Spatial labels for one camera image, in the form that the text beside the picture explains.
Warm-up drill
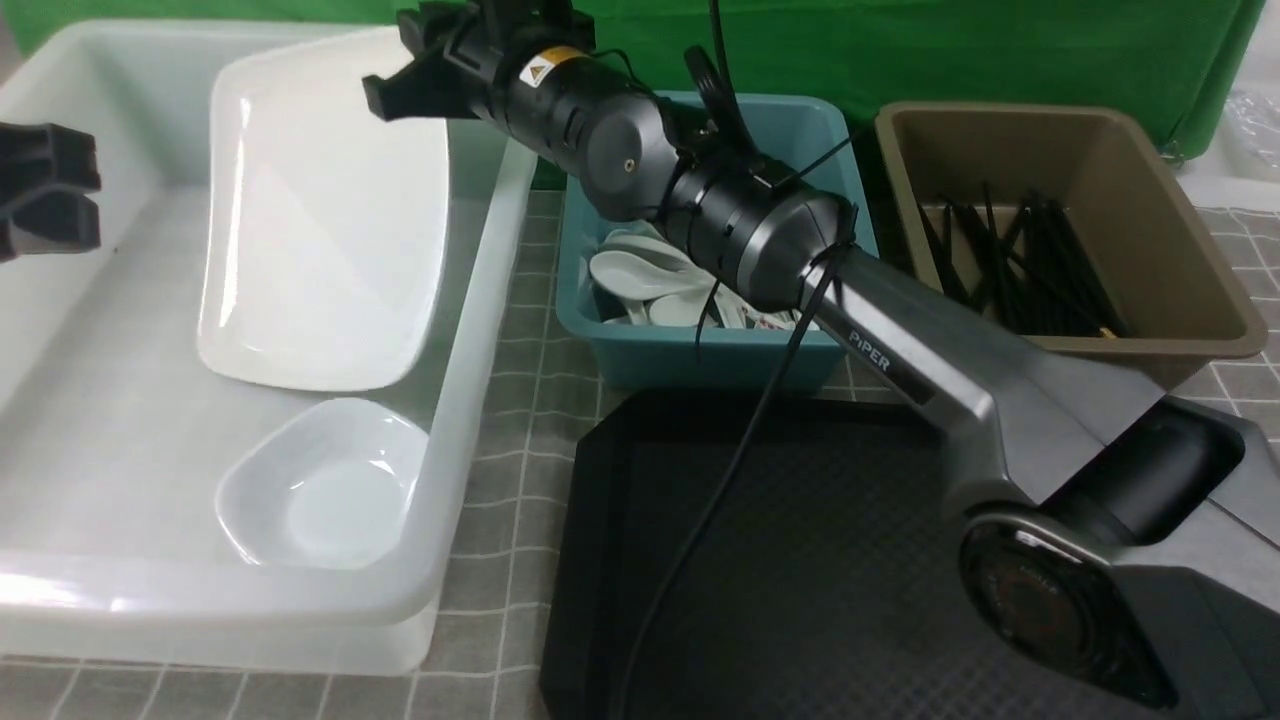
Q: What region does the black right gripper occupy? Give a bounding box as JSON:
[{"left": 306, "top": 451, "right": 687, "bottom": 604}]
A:
[{"left": 362, "top": 1, "right": 596, "bottom": 122}]

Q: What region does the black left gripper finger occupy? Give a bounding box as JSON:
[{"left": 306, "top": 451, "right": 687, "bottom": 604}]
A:
[{"left": 1, "top": 123, "right": 102, "bottom": 263}]

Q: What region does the large white square plate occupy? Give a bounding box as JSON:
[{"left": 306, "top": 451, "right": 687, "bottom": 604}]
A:
[{"left": 197, "top": 27, "right": 451, "bottom": 392}]

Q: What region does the white small dish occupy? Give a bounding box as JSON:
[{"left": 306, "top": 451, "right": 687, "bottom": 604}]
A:
[{"left": 215, "top": 398, "right": 428, "bottom": 570}]

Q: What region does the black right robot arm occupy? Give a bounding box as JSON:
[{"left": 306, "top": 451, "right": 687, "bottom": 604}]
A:
[{"left": 364, "top": 1, "right": 1279, "bottom": 719}]

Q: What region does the large white plastic bin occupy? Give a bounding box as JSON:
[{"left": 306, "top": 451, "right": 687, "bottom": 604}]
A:
[{"left": 3, "top": 20, "right": 538, "bottom": 676}]

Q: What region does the pile of white spoons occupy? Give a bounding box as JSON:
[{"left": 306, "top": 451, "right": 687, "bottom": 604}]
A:
[{"left": 588, "top": 222, "right": 800, "bottom": 331}]

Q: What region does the teal plastic bin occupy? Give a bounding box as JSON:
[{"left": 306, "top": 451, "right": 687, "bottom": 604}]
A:
[{"left": 556, "top": 94, "right": 849, "bottom": 391}]

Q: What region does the grey checkered tablecloth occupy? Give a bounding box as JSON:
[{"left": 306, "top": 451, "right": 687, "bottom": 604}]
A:
[{"left": 0, "top": 190, "right": 1280, "bottom": 720}]

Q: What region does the black serving tray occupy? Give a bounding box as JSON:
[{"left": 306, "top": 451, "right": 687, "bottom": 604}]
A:
[{"left": 540, "top": 389, "right": 1280, "bottom": 720}]

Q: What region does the pile of black chopsticks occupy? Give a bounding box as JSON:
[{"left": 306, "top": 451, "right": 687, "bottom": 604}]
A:
[{"left": 916, "top": 184, "right": 1132, "bottom": 340}]

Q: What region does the brown plastic bin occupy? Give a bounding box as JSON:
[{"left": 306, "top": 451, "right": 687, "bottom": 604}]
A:
[{"left": 876, "top": 102, "right": 1268, "bottom": 389}]

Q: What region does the green cloth backdrop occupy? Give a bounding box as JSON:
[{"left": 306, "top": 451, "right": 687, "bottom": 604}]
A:
[{"left": 3, "top": 1, "right": 1266, "bottom": 158}]

